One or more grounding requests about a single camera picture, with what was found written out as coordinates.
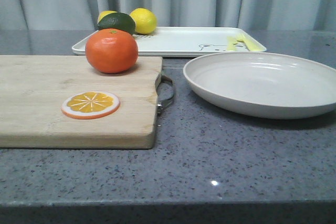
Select orange mandarin fruit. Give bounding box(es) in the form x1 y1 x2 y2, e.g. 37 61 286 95
85 28 138 73

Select beige round plate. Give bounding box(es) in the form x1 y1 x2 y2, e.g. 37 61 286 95
183 52 335 119

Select white rectangular tray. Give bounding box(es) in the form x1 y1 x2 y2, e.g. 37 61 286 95
71 26 267 58

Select orange slice toy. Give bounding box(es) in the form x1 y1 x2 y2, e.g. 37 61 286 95
61 91 121 120

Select yellow lemon right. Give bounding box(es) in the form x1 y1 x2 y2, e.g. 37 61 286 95
130 8 157 35

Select yellow lemon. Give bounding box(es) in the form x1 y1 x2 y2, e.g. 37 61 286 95
130 8 157 35
97 10 116 23

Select green lime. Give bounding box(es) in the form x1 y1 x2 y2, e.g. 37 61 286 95
98 12 135 35

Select yellow plastic fork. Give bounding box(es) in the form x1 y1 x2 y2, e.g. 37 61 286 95
236 34 262 51

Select yellow lemon left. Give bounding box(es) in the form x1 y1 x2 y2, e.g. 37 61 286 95
97 10 116 23

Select wooden cutting board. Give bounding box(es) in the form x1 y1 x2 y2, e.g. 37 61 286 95
1 55 162 149

